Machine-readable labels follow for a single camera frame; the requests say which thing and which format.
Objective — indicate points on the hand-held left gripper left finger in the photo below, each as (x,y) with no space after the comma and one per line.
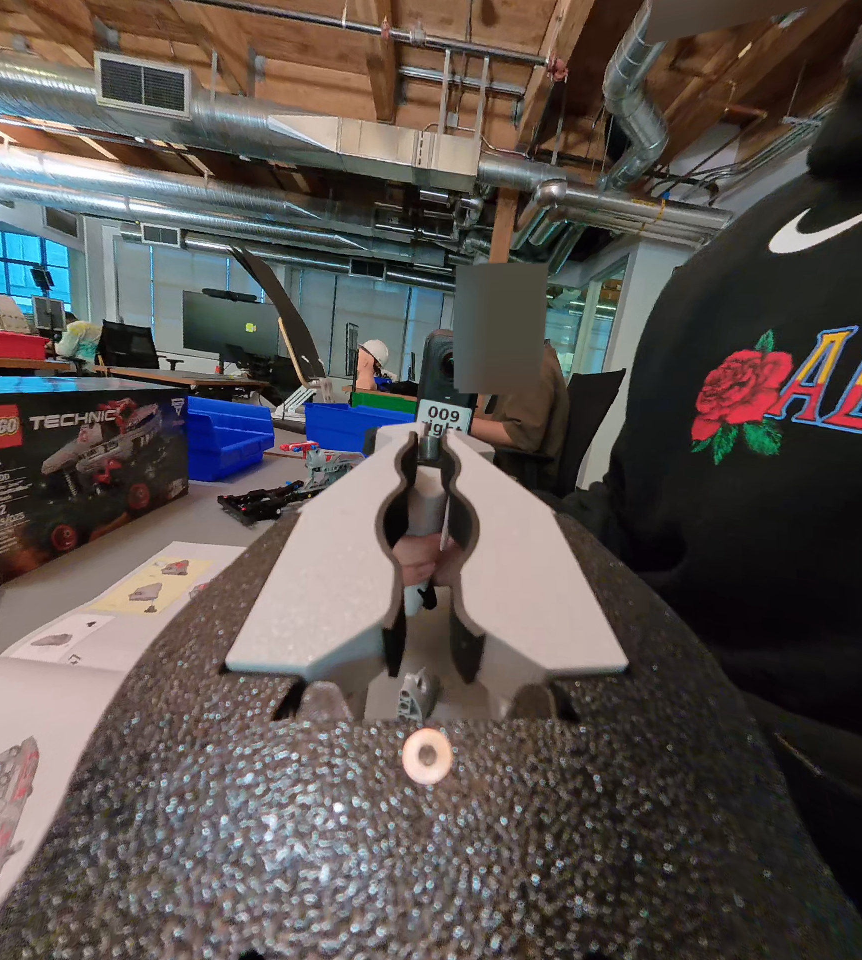
(311,585)

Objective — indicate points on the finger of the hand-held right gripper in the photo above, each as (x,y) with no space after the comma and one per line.
(382,441)
(482,451)

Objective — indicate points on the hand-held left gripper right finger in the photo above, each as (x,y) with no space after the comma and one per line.
(536,592)

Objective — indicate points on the grey toy beam piece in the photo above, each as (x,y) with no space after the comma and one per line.
(416,691)

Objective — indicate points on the silver spiral duct elbow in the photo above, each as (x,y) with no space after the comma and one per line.
(630,82)

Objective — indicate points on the white desk leg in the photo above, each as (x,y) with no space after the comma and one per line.
(299,397)

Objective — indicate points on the wooden desk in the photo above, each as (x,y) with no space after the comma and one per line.
(175,376)

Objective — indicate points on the person's right hand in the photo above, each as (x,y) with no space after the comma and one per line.
(419,559)

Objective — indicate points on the green plastic bin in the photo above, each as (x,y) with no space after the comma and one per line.
(386,401)

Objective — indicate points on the blue plastic bin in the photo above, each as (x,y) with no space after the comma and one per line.
(224,439)
(341,429)

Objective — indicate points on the grey and red toy assembly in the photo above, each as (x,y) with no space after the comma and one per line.
(318,461)

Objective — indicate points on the white hard hat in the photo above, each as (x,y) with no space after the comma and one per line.
(375,349)

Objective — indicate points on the black toy chassis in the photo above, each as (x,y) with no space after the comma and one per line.
(266,501)

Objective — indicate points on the black office chair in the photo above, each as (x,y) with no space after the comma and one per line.
(588,427)
(127,345)

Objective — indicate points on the dark curved panel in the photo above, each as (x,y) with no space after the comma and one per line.
(281,300)

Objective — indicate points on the black monitor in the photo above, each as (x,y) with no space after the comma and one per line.
(228,322)

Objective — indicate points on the open instruction booklet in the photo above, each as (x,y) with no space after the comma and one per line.
(100,622)

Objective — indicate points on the black toy set box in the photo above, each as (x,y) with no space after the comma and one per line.
(63,480)

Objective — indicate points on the metal ceiling pipe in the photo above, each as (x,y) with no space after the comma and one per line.
(401,34)

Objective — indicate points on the tablet on stand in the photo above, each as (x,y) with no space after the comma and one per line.
(48,311)

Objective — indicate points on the red plastic bin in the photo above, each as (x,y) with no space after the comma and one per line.
(10,345)

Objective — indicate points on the white vent grille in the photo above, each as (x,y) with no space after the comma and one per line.
(142,84)

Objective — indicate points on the long silver air duct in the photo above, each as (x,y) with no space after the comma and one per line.
(100,178)

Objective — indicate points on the large silver air duct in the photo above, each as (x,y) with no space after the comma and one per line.
(25,84)

